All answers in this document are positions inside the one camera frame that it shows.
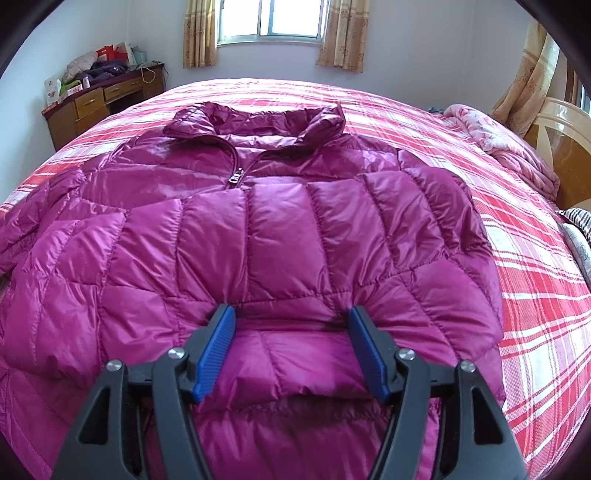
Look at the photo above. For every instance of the sliding glass window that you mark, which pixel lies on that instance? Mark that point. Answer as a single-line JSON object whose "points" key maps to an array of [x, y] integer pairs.
{"points": [[277, 18]]}

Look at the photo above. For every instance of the white patterned pillow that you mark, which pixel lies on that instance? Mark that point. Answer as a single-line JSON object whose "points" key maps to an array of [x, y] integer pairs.
{"points": [[579, 251]]}

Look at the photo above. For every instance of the pile of clothes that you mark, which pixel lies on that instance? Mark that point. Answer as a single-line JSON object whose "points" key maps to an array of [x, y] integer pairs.
{"points": [[92, 69]]}

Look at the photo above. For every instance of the magenta puffer jacket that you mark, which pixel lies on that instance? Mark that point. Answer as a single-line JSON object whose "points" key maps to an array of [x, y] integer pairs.
{"points": [[277, 230]]}

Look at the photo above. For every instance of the red plaid bed sheet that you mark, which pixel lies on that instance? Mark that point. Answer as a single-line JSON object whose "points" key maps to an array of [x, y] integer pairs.
{"points": [[531, 300]]}

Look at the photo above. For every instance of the cream and wood headboard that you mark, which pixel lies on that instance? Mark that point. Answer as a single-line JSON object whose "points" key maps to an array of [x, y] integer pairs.
{"points": [[568, 152]]}

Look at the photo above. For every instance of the window beside headboard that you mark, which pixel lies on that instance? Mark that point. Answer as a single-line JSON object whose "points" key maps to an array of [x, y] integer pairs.
{"points": [[582, 99]]}

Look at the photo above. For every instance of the wooden desk with drawers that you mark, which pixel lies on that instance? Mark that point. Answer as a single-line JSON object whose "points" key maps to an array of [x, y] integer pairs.
{"points": [[87, 108]]}

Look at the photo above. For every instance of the red and white gift bag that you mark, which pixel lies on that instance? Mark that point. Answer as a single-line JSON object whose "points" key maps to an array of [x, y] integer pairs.
{"points": [[113, 51]]}

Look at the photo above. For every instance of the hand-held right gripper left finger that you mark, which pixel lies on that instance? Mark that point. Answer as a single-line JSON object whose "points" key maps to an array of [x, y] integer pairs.
{"points": [[214, 355]]}

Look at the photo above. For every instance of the beige floral curtain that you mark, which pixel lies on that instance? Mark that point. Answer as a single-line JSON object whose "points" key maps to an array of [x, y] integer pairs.
{"points": [[521, 87], [342, 34], [199, 32]]}

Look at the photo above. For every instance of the white printed box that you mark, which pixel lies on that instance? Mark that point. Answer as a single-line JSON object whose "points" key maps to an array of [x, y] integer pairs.
{"points": [[52, 90]]}

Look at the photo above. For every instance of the striped pillow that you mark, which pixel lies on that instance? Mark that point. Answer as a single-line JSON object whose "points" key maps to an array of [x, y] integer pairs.
{"points": [[579, 219]]}

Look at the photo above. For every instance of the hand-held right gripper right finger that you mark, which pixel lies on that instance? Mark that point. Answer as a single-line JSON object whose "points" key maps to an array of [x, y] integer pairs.
{"points": [[367, 355]]}

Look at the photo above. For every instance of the pink floral quilt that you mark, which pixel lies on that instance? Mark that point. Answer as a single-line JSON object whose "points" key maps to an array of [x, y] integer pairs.
{"points": [[508, 157]]}

